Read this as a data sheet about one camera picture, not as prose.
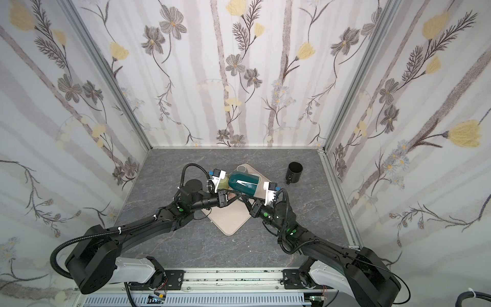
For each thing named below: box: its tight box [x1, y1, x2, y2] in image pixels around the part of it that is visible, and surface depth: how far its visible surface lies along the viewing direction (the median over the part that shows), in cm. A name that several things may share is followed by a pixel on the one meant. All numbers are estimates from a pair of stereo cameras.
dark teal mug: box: [228, 171, 261, 197], surface depth 72 cm
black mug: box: [285, 161, 304, 185], surface depth 103 cm
